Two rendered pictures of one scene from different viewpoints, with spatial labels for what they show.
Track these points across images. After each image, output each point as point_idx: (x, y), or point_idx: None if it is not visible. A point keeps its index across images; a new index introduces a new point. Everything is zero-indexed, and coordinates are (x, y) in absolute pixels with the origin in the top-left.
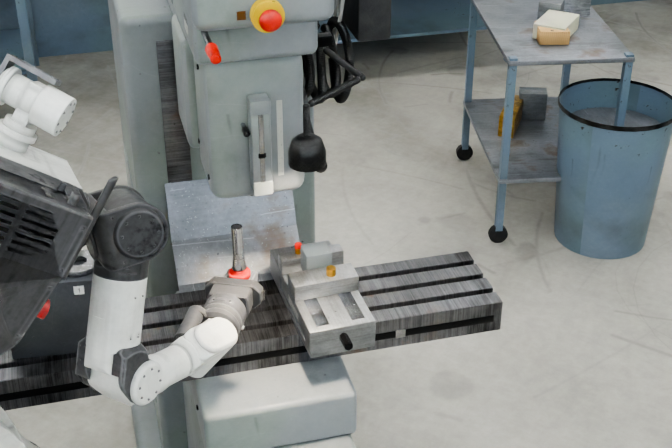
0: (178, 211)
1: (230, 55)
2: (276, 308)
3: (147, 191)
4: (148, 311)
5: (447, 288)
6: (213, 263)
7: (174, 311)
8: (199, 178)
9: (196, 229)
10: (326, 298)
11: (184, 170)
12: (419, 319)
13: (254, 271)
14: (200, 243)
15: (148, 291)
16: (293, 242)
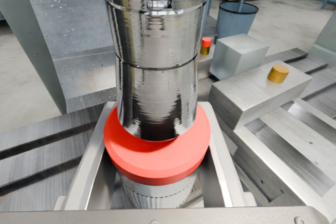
0: (51, 23)
1: None
2: None
3: (7, 0)
4: (3, 154)
5: (322, 78)
6: (98, 74)
7: (40, 152)
8: None
9: (76, 42)
10: (272, 116)
11: None
12: (332, 116)
13: (202, 104)
14: (83, 56)
15: (53, 99)
16: None
